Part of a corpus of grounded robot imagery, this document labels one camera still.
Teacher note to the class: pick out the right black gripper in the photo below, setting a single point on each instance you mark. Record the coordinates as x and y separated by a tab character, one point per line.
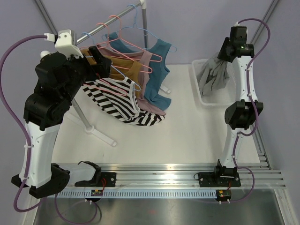
223	50

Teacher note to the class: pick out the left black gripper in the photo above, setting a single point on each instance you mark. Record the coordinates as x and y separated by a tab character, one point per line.
98	62

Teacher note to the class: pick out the grey tank top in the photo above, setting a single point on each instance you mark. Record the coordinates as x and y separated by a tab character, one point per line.
213	75

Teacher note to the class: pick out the black white striped tank top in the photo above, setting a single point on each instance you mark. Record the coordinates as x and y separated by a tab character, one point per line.
123	108

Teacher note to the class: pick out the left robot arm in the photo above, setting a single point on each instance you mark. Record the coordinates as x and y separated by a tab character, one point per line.
59	79

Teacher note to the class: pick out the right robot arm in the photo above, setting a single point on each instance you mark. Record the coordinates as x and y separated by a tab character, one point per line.
234	61

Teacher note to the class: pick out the mustard tank top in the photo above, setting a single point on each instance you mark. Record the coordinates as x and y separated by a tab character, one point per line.
132	74

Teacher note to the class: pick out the mauve pink tank top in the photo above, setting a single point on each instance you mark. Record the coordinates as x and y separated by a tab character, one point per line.
147	77

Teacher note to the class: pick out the blue hanger of teal top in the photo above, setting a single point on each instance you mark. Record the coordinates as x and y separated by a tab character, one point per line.
150	35

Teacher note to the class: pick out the teal blue tank top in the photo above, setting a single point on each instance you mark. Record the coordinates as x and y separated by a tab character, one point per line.
157	63

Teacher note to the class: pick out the white plastic basket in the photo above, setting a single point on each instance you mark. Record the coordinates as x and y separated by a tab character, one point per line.
219	98

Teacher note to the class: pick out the metal clothes rack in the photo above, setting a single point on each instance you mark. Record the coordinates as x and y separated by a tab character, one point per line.
82	120

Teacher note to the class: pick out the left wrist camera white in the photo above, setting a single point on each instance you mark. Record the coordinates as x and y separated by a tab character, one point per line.
65	43

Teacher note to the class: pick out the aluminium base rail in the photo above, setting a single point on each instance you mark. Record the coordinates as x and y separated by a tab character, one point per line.
142	156

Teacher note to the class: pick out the white slotted cable duct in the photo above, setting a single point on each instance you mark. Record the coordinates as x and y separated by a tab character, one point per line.
140	194

